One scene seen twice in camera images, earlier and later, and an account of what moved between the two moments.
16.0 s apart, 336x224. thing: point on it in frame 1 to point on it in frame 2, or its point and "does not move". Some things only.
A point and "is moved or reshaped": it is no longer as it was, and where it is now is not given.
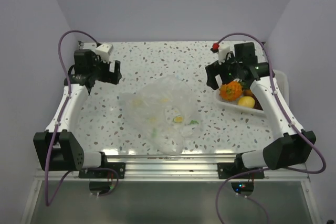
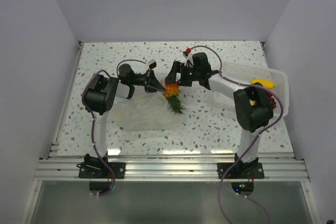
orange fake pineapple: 232,91 is moved or reshaped
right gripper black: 215,69 to 171,77
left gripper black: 109,77 to 151,84
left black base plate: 119,167 does not move
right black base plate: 226,170 does not move
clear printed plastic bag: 164,113 is moved or reshaped
